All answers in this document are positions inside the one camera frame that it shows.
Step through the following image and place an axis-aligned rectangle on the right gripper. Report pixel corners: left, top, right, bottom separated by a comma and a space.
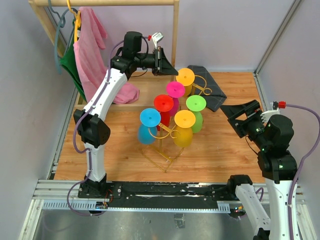
219, 98, 270, 149

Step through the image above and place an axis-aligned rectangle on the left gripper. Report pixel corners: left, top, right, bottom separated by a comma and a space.
135, 46, 179, 77

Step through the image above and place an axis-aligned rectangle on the orange wine glass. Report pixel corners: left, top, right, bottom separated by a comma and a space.
175, 68, 195, 97
173, 110, 196, 148

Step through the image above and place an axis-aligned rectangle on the pink wine glass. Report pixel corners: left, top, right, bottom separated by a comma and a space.
166, 81, 185, 117

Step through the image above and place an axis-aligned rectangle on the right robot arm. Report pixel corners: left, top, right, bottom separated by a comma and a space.
220, 100, 300, 240

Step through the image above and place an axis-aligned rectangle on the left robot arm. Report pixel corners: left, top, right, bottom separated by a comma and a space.
73, 31, 178, 199

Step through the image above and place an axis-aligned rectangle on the red wine glass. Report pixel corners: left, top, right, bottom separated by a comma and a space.
153, 94, 174, 127

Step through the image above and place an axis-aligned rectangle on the green wine glass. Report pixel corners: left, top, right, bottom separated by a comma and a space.
186, 95, 207, 134

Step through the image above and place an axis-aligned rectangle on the blue wine glass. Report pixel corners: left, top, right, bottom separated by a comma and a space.
137, 108, 161, 145

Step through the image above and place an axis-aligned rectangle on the wooden clothes rack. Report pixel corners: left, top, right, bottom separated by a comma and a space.
28, 0, 179, 112

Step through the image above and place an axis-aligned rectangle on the grey folded cloth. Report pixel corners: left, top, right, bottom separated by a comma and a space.
187, 65, 227, 112

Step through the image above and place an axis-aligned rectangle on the pink garment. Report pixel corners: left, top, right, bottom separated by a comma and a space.
73, 6, 140, 105

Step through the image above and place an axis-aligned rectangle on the green garment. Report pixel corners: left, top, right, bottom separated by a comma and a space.
59, 20, 87, 101

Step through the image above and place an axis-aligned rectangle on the yellow hanger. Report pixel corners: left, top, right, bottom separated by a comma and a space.
66, 0, 82, 43

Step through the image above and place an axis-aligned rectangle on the blue-grey hanger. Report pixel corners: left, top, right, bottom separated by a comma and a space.
47, 0, 69, 75

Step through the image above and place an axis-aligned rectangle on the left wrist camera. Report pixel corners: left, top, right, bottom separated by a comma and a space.
150, 32, 164, 48

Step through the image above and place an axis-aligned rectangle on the gold wire glass rack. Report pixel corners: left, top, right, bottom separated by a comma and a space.
141, 82, 212, 173

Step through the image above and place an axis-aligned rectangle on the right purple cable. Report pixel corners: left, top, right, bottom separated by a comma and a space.
278, 100, 320, 237

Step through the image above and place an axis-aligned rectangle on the purple cable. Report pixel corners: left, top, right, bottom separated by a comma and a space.
65, 34, 155, 217
278, 100, 320, 237

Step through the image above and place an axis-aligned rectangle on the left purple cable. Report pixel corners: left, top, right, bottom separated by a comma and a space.
65, 34, 155, 217

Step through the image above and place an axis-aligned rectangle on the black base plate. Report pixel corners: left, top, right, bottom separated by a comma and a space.
77, 181, 237, 209

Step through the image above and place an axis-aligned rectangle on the aluminium frame rail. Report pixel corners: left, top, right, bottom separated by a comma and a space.
18, 175, 317, 240

